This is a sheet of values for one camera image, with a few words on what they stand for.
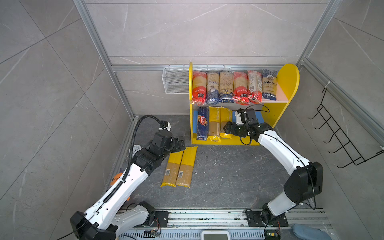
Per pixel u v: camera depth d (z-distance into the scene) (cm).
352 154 62
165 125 62
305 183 43
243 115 66
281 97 73
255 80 76
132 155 47
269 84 76
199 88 72
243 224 73
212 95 69
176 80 96
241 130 71
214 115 98
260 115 65
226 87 73
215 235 66
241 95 68
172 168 88
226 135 86
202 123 91
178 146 64
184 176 86
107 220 38
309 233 69
